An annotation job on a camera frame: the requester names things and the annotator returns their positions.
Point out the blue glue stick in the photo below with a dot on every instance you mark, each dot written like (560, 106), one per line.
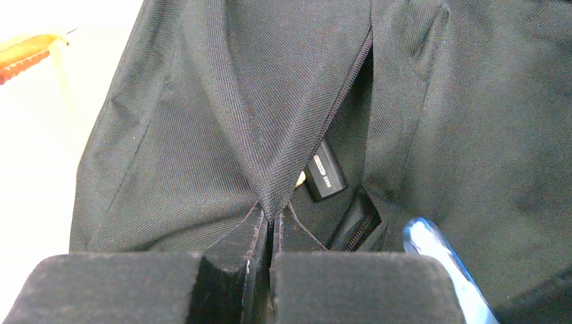
(421, 236)

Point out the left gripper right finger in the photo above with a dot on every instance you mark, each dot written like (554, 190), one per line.
(313, 285)

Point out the black pink highlighter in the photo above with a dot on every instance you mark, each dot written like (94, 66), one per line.
(324, 177)

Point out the orange wooden rack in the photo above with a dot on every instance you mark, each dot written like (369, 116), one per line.
(22, 52)

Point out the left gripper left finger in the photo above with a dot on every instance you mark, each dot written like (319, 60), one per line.
(223, 284)

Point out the peach yellow highlighter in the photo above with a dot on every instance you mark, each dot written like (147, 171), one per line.
(301, 179)

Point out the black backpack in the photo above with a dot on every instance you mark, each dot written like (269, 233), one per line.
(456, 111)

